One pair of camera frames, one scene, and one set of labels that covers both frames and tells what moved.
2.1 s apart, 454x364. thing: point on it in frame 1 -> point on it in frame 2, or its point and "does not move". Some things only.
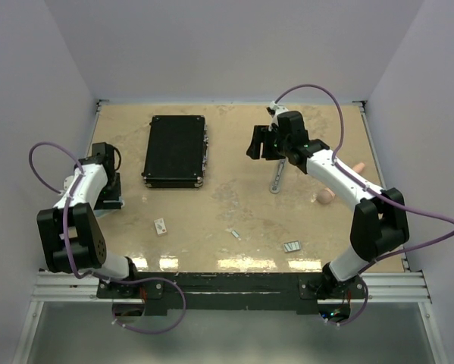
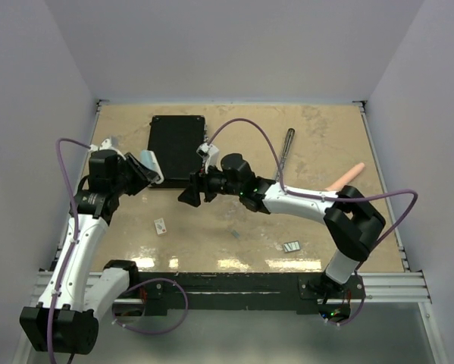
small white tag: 160,227 does not move
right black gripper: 262,134 -> 192,193
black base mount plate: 233,291 does not move
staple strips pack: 291,246 does not move
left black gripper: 116,192 -> 141,172
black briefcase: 176,151 does not move
